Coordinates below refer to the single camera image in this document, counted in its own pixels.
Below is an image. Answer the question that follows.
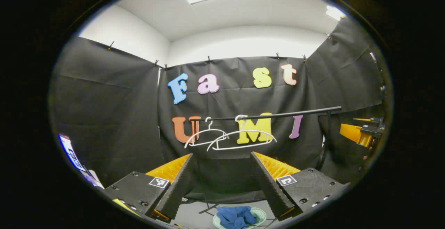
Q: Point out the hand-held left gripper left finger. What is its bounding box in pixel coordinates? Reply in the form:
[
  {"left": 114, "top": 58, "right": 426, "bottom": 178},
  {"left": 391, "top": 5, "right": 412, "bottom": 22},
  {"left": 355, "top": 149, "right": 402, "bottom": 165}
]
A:
[{"left": 104, "top": 153, "right": 194, "bottom": 221}]

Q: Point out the blue white printed board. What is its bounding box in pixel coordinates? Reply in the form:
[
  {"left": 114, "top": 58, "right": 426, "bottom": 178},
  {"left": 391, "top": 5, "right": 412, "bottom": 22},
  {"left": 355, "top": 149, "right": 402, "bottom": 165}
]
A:
[{"left": 58, "top": 134, "right": 105, "bottom": 189}]

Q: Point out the small ceiling light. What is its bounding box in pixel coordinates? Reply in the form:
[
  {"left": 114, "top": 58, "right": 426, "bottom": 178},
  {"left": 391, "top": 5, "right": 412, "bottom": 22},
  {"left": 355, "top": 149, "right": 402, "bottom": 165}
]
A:
[{"left": 326, "top": 5, "right": 346, "bottom": 21}]

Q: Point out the black clothes rack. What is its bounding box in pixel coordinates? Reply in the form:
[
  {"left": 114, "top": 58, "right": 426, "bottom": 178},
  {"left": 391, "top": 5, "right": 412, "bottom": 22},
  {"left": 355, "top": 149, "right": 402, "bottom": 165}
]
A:
[{"left": 189, "top": 106, "right": 342, "bottom": 219}]

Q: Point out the blue shirt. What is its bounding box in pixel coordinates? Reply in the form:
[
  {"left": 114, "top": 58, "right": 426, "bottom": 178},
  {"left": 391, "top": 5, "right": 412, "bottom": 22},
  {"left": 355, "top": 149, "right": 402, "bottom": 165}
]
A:
[{"left": 216, "top": 206, "right": 257, "bottom": 229}]

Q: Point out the white clothes hanger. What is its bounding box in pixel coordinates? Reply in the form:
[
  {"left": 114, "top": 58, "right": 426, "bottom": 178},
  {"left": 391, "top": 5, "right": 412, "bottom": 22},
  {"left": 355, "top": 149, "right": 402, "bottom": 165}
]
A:
[
  {"left": 184, "top": 117, "right": 230, "bottom": 149},
  {"left": 207, "top": 115, "right": 277, "bottom": 152}
]

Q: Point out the green laundry hamper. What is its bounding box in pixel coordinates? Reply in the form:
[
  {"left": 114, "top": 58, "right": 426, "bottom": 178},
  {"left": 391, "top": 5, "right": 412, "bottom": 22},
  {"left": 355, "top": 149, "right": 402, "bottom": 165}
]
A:
[{"left": 213, "top": 206, "right": 267, "bottom": 229}]

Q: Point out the row of black cloth clips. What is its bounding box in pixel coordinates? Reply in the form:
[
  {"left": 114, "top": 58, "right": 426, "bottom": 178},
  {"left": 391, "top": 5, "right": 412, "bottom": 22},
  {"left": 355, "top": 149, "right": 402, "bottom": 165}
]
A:
[{"left": 107, "top": 32, "right": 332, "bottom": 70}]

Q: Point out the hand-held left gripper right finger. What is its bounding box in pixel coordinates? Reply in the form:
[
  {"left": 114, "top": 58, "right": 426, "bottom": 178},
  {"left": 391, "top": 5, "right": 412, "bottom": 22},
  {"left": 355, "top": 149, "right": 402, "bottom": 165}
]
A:
[{"left": 250, "top": 152, "right": 350, "bottom": 219}]

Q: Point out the black backdrop cloth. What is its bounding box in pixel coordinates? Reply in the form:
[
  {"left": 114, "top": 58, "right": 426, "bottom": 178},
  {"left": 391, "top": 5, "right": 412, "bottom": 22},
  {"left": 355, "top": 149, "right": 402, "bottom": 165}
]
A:
[{"left": 49, "top": 16, "right": 386, "bottom": 203}]

